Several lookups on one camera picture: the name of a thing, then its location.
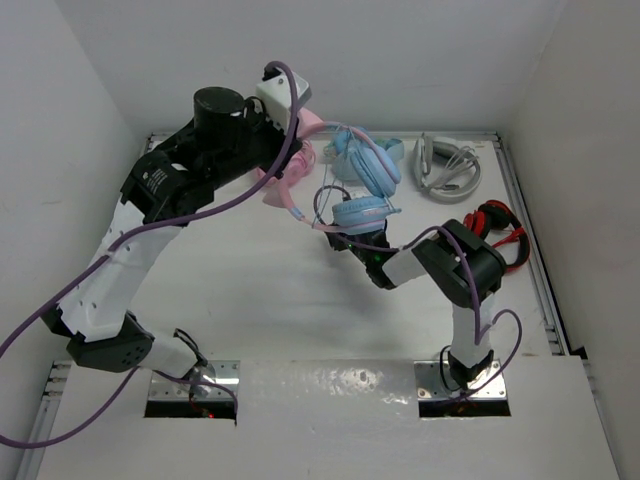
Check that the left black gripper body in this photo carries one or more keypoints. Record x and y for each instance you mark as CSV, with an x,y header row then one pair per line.
x,y
229,164

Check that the blue pink cat-ear headphones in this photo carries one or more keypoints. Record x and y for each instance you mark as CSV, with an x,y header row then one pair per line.
x,y
365,205

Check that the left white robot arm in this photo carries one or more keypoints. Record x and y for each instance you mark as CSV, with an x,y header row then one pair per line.
x,y
103,333

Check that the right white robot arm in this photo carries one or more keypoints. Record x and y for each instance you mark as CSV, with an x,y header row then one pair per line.
x,y
466,270

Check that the pink gaming headphones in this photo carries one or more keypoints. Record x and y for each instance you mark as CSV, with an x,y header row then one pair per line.
x,y
300,165

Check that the light blue headphones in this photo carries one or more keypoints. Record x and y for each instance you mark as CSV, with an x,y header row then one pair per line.
x,y
345,146

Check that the grey white headphones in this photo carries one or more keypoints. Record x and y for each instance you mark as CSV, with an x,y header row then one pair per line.
x,y
444,170

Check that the red black headphones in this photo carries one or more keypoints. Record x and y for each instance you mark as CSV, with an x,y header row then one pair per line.
x,y
494,216

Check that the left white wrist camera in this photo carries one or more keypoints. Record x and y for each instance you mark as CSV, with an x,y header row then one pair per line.
x,y
276,96

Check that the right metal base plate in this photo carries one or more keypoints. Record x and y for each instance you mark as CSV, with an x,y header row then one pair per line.
x,y
435,383

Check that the metal base plate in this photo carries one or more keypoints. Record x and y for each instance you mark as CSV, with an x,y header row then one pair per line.
x,y
435,383
204,383

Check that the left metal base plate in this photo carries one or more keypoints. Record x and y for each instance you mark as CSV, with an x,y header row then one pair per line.
x,y
204,383

